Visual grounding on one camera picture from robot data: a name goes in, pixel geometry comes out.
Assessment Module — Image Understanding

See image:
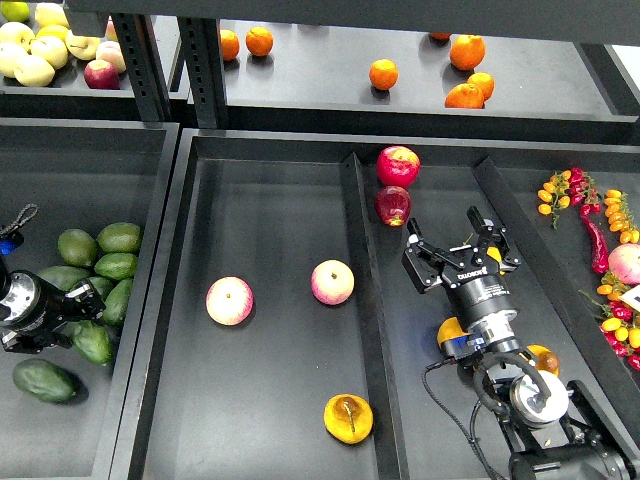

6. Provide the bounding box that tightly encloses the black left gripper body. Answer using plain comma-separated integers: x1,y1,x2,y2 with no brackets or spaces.
1,278,105,354

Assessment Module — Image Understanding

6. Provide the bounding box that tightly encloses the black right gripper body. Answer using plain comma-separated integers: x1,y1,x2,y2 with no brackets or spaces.
402,239,521,336

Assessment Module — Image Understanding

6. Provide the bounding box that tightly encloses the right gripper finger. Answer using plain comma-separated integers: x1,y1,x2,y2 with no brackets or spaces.
405,218,463,274
466,206,520,273

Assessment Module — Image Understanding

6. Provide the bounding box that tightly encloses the dark green avocado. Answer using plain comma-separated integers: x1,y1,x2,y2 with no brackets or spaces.
66,320,114,365

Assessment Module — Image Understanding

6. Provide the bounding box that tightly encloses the yellow pear stem up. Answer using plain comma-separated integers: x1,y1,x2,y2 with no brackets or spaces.
323,394,374,445

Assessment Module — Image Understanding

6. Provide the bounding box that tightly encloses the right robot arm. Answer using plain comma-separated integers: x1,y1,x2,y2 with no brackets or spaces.
402,207,639,479

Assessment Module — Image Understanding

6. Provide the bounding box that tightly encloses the yellow pear top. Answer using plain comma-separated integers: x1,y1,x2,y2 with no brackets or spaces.
471,233,505,266

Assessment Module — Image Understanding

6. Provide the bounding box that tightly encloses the dark avocado left middle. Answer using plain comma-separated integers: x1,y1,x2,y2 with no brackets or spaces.
37,265,92,292

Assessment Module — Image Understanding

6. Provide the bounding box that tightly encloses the green avocado centre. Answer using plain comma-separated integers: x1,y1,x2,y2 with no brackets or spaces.
102,278,133,327

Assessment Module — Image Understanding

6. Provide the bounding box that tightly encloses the yellow pear left low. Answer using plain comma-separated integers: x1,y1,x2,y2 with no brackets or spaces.
436,316,468,352

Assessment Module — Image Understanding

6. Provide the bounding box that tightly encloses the yellow pear low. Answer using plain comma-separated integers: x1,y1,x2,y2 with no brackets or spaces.
436,316,468,352
528,344,560,377

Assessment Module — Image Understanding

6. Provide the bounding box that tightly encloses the green avocado small middle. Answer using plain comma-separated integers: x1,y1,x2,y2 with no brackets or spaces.
94,253,138,281

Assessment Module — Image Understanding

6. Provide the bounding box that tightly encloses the green avocado top left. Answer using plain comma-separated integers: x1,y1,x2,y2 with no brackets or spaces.
57,229,98,268

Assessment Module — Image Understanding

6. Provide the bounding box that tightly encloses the green avocado top right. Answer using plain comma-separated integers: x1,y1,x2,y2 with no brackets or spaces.
96,222,143,254

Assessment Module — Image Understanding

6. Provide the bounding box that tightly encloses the dark avocado bottom left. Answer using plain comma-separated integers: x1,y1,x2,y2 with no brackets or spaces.
12,358,77,403

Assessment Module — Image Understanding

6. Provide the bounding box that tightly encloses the yellow pear right low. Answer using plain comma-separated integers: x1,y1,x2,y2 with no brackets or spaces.
528,344,560,377

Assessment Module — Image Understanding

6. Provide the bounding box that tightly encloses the dark red apple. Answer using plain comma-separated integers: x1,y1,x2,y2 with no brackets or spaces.
374,186,412,227

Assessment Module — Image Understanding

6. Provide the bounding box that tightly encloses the orange cherry tomato vine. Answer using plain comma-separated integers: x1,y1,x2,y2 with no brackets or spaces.
537,170,571,229

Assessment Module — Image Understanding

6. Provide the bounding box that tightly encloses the pink apple centre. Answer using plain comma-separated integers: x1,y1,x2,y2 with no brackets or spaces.
311,259,355,306

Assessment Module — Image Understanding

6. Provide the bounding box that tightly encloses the pink apple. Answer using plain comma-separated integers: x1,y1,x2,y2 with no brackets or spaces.
311,259,355,306
206,276,254,326

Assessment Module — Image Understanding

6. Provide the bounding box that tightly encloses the bright red apple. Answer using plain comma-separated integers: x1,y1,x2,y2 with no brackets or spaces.
376,145,421,189

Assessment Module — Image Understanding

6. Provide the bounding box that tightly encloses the red cherry tomato vine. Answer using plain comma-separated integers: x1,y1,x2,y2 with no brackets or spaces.
569,167,602,216

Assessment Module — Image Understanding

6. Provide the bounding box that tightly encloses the red chili pepper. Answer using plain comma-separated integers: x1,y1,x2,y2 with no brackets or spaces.
580,204,609,274

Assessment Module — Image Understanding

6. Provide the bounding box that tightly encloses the orange tomato cluster right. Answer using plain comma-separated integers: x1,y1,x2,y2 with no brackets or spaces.
604,189,639,244

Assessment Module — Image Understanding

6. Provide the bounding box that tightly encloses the black left tray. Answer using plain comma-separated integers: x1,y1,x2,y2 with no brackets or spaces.
1,119,178,479

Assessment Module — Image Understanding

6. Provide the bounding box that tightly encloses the black tray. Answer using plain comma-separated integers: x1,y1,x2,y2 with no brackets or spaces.
110,130,639,479
1,119,178,479

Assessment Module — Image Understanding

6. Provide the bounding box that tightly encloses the pink apple right edge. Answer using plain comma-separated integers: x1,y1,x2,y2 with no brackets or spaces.
608,243,639,285

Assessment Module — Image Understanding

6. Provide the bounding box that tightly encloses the orange front right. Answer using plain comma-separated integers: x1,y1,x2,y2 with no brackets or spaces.
445,83,485,109

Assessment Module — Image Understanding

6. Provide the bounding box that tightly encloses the pink apple left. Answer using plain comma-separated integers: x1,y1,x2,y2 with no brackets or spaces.
206,276,254,326

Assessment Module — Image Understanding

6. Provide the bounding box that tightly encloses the mixed cherry tomato cluster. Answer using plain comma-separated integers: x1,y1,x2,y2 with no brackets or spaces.
580,270,639,372

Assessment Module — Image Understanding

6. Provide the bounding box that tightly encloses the white label card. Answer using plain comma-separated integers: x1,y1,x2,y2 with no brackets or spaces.
620,285,640,311

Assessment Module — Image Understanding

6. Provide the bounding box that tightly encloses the black tray divider right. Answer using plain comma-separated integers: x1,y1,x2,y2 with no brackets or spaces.
474,157,639,396

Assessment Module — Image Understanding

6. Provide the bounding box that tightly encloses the black tray divider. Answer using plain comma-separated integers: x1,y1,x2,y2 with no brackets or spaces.
339,152,409,479
474,157,639,396

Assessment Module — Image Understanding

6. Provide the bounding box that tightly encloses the orange small right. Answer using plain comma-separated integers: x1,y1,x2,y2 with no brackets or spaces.
467,72,495,100

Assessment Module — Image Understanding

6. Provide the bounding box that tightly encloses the black centre tray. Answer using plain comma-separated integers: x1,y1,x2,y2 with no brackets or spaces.
110,130,639,479

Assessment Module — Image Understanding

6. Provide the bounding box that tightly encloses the orange large right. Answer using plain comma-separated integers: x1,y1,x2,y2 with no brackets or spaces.
449,34,486,71

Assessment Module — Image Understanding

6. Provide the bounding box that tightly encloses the orange centre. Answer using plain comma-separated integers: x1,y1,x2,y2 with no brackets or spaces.
369,58,399,91

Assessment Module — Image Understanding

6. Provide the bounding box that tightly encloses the black tray divider left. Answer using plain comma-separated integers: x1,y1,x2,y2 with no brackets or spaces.
339,152,409,479

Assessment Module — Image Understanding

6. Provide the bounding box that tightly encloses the black upper left shelf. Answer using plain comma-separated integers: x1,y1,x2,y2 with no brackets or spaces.
0,13,182,123

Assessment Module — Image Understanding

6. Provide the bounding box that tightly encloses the black shelf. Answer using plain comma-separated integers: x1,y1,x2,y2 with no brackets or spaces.
168,19,639,146
0,13,182,123

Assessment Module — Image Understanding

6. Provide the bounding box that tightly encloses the orange hidden top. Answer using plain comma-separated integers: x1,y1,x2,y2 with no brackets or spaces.
428,32,451,42

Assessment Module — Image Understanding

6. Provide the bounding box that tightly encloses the black upper right shelf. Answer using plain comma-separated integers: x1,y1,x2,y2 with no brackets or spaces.
168,19,639,146

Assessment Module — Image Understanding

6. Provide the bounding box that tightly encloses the red apple upper shelf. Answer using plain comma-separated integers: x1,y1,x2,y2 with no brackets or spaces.
84,59,120,90

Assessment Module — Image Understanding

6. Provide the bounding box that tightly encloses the yellow apple front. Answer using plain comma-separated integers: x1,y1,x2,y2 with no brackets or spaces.
14,55,56,87

